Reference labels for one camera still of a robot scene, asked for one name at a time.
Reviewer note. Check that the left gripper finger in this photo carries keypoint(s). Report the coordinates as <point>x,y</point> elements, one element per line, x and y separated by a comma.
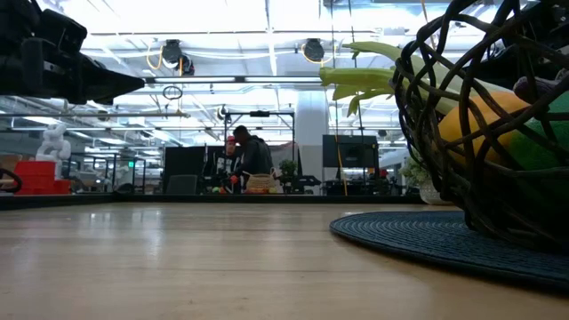
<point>106,84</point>

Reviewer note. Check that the dark purple eggplant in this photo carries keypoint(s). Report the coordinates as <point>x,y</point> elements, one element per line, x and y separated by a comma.
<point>533,86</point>

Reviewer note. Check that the orange yellow mango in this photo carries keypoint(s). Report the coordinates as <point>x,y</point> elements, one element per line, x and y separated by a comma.
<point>475,124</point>

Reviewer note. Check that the green avocado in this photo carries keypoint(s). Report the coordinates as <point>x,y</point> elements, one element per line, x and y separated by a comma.
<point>538,151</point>

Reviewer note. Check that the green celery stalk bunch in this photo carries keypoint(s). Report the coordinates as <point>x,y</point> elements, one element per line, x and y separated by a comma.
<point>360,77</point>

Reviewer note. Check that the dark woven twig basket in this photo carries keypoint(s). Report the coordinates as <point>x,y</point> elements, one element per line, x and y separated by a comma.
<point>502,213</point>

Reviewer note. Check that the light woven basket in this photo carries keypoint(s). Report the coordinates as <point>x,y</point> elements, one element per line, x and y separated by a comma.
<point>262,183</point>

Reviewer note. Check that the white robot figure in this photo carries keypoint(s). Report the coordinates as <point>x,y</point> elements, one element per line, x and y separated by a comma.
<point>53,142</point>

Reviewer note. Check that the black partition panel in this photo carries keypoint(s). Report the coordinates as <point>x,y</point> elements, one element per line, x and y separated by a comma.
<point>182,160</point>

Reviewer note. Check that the red crates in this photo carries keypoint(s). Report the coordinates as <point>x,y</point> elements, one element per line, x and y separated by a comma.
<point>40,175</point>

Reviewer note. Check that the person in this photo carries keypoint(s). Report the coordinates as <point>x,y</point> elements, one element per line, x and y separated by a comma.
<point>227,157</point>
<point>255,153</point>

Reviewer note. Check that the faux green potted plant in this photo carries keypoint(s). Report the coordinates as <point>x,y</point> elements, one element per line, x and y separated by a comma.
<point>415,173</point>

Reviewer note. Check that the small green plant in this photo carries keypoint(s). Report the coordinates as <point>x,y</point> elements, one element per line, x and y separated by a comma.
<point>288,166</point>

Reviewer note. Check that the black computer monitor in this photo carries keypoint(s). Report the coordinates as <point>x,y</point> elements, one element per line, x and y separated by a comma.
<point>351,151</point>

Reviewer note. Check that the dark blue round woven placemat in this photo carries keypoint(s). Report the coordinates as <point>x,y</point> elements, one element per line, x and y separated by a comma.
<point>422,237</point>

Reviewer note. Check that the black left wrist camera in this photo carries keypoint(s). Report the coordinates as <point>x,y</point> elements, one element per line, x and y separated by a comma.
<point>66,31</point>

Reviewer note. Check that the black metal rig frame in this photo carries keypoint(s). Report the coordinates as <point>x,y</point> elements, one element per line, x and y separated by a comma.
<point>200,198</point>

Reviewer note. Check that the black metal stand frame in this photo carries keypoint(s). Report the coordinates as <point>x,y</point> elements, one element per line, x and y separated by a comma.
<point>259,114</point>

